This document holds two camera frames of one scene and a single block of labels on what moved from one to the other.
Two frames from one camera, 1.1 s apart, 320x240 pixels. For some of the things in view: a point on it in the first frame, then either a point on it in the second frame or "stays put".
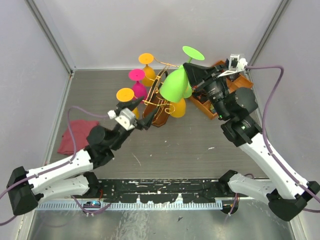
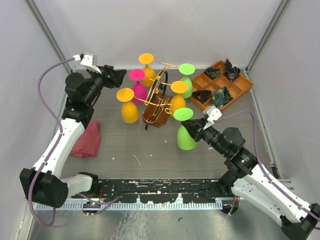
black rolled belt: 201,95 stays put
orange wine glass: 147,58 stays put
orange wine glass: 126,94 stays put
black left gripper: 137,120 → 109,75
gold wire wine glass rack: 156,108 stays put
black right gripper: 204,79 → 199,130
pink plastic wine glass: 140,90 stays put
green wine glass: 174,87 → 185,141
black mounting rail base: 158,190 stays put
